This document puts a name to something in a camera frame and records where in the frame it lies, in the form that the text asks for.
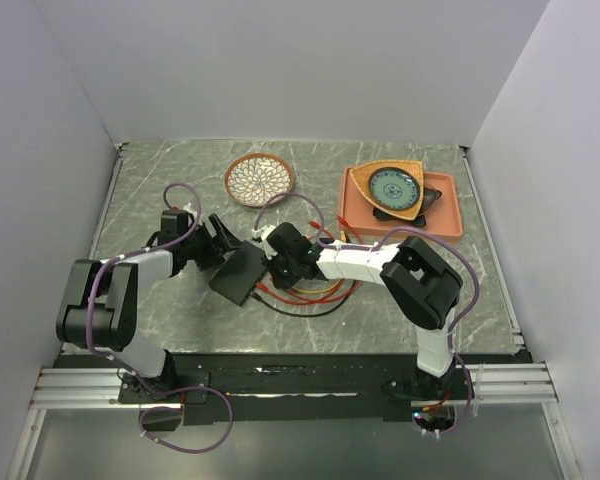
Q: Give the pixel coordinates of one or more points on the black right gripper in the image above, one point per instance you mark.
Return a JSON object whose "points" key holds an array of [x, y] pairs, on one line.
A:
{"points": [[279, 281]]}

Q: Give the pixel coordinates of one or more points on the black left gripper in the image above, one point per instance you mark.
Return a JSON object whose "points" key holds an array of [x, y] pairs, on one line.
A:
{"points": [[221, 244]]}

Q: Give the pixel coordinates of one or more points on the black network switch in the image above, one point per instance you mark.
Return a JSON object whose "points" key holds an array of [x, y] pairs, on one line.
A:
{"points": [[238, 276]]}

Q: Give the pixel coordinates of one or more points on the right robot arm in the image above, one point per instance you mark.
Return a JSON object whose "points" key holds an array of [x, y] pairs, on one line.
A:
{"points": [[424, 286]]}

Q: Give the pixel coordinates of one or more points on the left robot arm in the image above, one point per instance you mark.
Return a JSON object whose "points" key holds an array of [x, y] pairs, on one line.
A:
{"points": [[99, 308]]}

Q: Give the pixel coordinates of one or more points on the floral patterned brown plate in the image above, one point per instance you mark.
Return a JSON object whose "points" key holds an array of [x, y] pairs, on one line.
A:
{"points": [[254, 179]]}

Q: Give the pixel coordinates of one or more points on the teal round patterned plate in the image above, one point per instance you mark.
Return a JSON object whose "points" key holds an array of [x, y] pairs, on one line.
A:
{"points": [[394, 188]]}

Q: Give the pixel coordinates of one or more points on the black dish under plates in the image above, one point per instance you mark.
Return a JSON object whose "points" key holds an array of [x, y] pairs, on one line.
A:
{"points": [[430, 197]]}

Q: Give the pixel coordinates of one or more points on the pink rectangular tray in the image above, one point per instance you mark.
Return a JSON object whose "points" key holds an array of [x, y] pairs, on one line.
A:
{"points": [[443, 218]]}

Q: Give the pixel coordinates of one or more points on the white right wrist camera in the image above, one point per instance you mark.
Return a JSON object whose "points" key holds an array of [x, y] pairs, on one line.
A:
{"points": [[259, 235]]}

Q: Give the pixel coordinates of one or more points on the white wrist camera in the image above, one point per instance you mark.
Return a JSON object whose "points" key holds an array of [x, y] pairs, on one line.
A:
{"points": [[189, 208], [259, 235]]}

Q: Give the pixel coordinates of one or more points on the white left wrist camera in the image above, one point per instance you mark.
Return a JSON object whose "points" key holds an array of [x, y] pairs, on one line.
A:
{"points": [[189, 208]]}

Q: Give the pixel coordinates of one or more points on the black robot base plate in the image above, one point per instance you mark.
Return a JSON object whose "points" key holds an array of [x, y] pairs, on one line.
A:
{"points": [[274, 387]]}

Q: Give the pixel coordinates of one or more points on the aluminium frame rail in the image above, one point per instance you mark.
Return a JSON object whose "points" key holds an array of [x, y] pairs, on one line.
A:
{"points": [[97, 388]]}

